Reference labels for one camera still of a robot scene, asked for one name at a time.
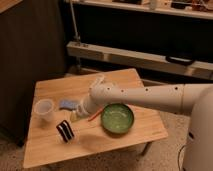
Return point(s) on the wooden table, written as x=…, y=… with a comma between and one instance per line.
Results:
x=44, y=144

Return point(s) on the black white striped eraser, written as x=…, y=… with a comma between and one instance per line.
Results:
x=65, y=131

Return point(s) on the dark cabinet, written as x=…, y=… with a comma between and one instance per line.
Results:
x=32, y=48

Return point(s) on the blue sponge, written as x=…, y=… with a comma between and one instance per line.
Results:
x=68, y=104

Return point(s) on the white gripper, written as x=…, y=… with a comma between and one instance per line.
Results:
x=86, y=107

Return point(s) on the black handle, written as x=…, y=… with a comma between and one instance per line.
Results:
x=177, y=61

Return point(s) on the green bowl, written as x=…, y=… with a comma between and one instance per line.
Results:
x=117, y=118

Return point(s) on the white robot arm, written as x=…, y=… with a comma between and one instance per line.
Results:
x=195, y=100

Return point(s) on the clear plastic cup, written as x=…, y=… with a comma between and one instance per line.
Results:
x=44, y=109

